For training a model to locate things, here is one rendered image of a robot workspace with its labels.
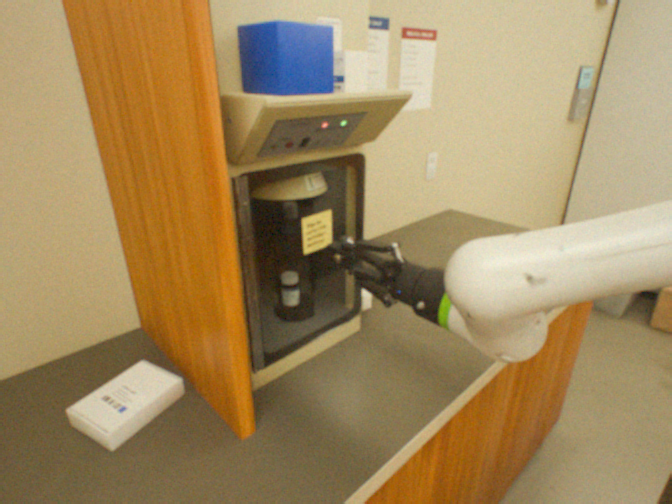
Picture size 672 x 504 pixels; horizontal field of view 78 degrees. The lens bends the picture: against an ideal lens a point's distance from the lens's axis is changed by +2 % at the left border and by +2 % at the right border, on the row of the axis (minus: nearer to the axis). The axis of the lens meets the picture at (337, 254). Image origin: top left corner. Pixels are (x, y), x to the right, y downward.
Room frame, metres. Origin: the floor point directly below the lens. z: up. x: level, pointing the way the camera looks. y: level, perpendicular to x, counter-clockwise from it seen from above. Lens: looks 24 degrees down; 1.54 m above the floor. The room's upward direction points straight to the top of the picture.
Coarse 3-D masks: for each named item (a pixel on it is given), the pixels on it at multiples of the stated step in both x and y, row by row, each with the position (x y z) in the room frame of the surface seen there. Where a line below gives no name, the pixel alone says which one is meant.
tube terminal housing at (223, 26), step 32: (224, 0) 0.67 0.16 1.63; (256, 0) 0.70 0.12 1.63; (288, 0) 0.74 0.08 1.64; (320, 0) 0.79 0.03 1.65; (352, 0) 0.84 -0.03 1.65; (224, 32) 0.66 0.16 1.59; (352, 32) 0.84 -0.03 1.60; (224, 64) 0.66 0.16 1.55; (224, 128) 0.65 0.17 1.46; (288, 160) 0.73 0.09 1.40; (256, 384) 0.66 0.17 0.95
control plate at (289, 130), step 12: (276, 120) 0.61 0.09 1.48; (288, 120) 0.62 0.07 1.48; (300, 120) 0.64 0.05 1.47; (312, 120) 0.66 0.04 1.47; (324, 120) 0.68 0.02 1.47; (336, 120) 0.70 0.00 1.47; (348, 120) 0.72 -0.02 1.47; (360, 120) 0.74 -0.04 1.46; (276, 132) 0.63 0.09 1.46; (288, 132) 0.64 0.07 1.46; (300, 132) 0.66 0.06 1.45; (312, 132) 0.68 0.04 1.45; (324, 132) 0.70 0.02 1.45; (336, 132) 0.73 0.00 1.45; (348, 132) 0.75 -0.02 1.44; (264, 144) 0.63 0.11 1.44; (276, 144) 0.65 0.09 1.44; (312, 144) 0.71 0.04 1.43; (324, 144) 0.74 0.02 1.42; (336, 144) 0.76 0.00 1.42; (264, 156) 0.66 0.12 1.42
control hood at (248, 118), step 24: (240, 96) 0.61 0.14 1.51; (264, 96) 0.59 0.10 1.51; (288, 96) 0.60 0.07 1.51; (312, 96) 0.63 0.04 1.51; (336, 96) 0.66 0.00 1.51; (360, 96) 0.69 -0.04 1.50; (384, 96) 0.73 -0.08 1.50; (408, 96) 0.78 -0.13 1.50; (240, 120) 0.61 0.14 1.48; (264, 120) 0.59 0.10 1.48; (384, 120) 0.80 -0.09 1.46; (240, 144) 0.62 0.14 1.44
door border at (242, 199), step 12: (240, 180) 0.65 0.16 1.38; (240, 192) 0.65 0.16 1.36; (240, 204) 0.65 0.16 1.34; (240, 228) 0.64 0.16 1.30; (252, 240) 0.66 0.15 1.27; (252, 252) 0.66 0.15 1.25; (252, 264) 0.66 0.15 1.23; (252, 276) 0.65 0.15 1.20; (252, 288) 0.65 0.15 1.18; (252, 300) 0.65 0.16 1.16; (252, 312) 0.65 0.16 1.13; (252, 324) 0.65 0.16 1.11; (252, 336) 0.64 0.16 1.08; (252, 360) 0.64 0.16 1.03
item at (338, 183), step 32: (320, 160) 0.77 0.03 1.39; (352, 160) 0.83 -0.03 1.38; (256, 192) 0.67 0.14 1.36; (288, 192) 0.72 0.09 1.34; (320, 192) 0.77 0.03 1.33; (352, 192) 0.83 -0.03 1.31; (256, 224) 0.67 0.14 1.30; (288, 224) 0.71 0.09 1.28; (352, 224) 0.83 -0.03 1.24; (256, 256) 0.66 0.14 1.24; (288, 256) 0.71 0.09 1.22; (320, 256) 0.77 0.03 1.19; (288, 288) 0.71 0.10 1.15; (320, 288) 0.77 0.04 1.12; (352, 288) 0.83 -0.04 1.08; (288, 320) 0.70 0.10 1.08; (320, 320) 0.76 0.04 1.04; (352, 320) 0.84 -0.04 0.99; (288, 352) 0.70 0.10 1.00
